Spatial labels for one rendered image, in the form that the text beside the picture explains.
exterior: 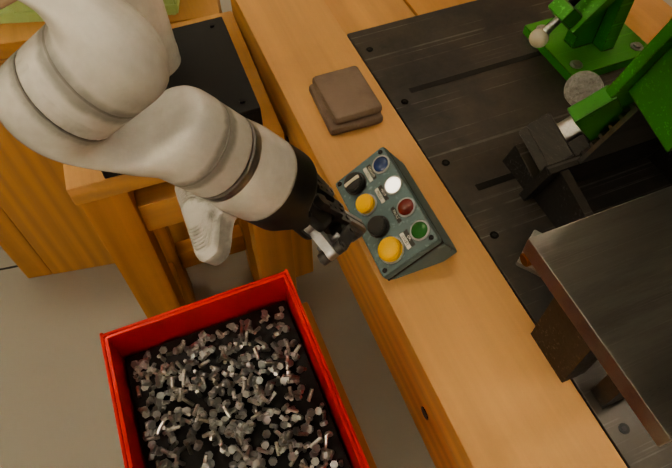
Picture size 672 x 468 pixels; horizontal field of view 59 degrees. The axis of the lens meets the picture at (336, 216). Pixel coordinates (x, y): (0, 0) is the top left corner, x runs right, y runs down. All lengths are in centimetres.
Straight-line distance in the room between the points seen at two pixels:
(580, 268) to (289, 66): 60
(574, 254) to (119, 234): 73
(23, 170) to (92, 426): 65
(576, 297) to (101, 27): 35
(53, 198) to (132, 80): 128
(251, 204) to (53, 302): 144
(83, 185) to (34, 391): 95
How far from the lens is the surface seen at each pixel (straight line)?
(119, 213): 97
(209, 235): 49
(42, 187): 160
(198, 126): 41
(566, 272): 47
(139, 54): 36
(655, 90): 61
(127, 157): 41
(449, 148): 83
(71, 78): 36
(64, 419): 171
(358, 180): 73
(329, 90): 85
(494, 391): 66
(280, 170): 46
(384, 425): 157
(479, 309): 70
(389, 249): 68
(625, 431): 69
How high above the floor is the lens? 151
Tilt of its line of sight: 55 degrees down
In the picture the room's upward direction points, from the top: straight up
